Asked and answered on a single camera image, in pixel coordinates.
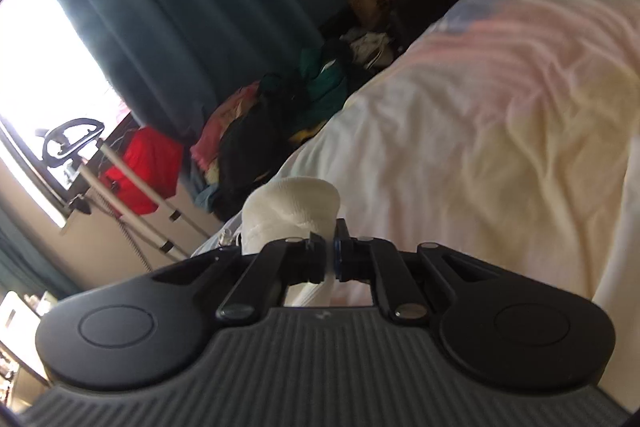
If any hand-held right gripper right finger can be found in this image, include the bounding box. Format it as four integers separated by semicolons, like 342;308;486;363
332;218;501;323

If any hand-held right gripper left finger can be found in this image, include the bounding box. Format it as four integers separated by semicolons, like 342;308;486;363
150;231;331;324

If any white sock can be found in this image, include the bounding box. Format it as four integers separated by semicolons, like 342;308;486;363
239;176;342;307

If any pile of mixed clothes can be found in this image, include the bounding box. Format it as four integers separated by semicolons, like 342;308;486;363
189;29;396;222

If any bed with pastel sheet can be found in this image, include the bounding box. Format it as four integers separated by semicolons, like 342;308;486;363
192;0;640;308

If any red bag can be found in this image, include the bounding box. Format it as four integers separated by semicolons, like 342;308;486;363
98;127;185;217

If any garment steamer stand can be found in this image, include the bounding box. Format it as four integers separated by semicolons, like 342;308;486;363
42;118;213;258

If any teal curtain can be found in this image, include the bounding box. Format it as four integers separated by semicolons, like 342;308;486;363
12;0;376;142

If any window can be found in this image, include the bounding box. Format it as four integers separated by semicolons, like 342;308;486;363
0;0;136;228

